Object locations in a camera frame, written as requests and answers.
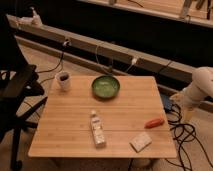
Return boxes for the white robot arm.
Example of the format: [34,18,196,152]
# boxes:
[170,67,213,109]

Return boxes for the blue box on floor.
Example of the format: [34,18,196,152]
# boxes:
[160,94,172,111]

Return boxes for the orange carrot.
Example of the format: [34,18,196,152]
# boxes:
[145,118,164,129]

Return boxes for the white sponge block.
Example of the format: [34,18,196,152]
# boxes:
[130,132,152,153]

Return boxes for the green bowl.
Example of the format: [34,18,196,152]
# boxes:
[91,75,120,99]

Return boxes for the white plastic bottle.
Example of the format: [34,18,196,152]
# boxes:
[90,110,106,148]

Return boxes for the wooden table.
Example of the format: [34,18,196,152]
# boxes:
[28,76,177,158]

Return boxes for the white mug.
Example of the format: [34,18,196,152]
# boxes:
[55,71,71,91]

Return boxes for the black office chair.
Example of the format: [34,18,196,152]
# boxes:
[0,12,47,171]

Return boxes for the white spray bottle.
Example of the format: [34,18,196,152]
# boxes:
[31,7,43,27]

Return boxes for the black floor cables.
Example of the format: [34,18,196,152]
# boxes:
[165,103,213,171]

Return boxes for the white hanging cable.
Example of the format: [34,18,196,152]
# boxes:
[94,42,139,76]

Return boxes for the black cable with plug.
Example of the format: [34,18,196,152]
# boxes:
[35,39,72,84]

